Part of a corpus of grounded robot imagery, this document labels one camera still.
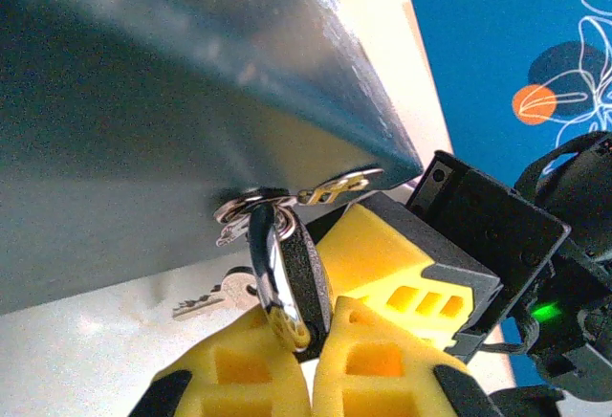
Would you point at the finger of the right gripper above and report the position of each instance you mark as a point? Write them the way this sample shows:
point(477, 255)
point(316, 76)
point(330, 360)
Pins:
point(378, 254)

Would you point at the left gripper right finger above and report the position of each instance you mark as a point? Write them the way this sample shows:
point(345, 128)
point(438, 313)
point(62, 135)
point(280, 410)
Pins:
point(382, 379)

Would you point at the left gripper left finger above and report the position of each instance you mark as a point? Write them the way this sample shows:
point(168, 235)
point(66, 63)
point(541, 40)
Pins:
point(229, 379)

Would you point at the brass-tinted key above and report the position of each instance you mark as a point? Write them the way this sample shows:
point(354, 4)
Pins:
point(334, 188)

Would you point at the silver key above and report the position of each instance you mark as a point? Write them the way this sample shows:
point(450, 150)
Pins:
point(210, 298)

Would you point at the starry night tin box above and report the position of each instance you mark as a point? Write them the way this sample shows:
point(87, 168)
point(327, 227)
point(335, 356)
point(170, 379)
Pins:
point(143, 125)

